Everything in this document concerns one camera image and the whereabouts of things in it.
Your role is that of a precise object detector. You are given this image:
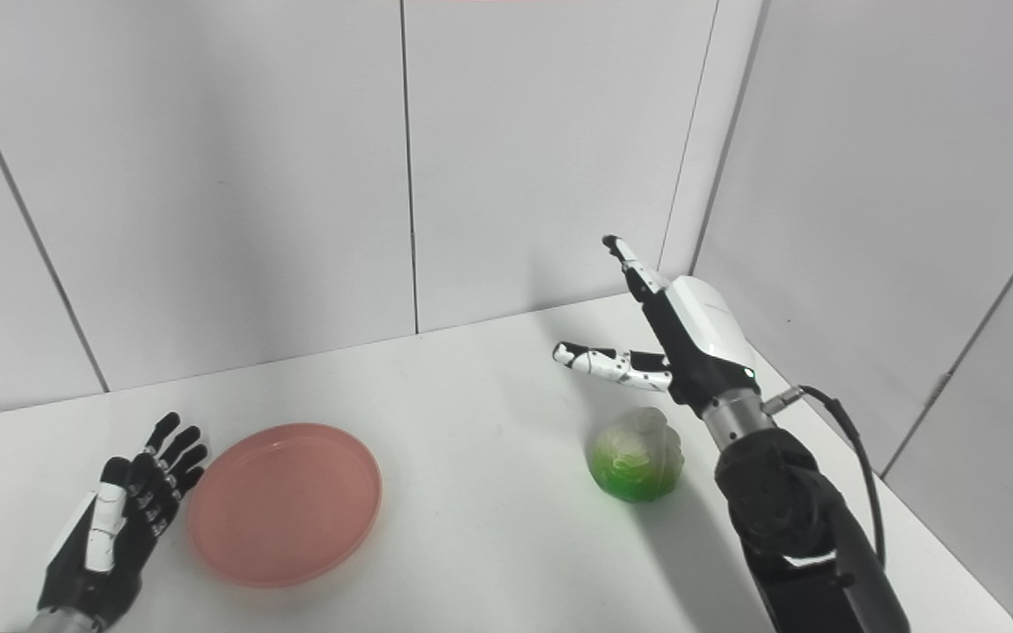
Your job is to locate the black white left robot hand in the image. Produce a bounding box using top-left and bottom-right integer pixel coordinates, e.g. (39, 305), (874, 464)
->
(36, 412), (208, 629)

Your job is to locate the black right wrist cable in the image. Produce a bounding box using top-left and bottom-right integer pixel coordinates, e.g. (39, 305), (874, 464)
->
(762, 385), (887, 568)

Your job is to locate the pink round plate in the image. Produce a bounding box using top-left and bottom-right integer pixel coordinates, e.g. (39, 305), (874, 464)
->
(187, 424), (383, 589)

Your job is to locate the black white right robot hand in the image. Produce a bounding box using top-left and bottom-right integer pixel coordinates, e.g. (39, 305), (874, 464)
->
(552, 235), (758, 417)

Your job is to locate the green white toy cabbage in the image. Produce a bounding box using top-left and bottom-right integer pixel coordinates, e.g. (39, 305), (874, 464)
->
(585, 407), (686, 504)

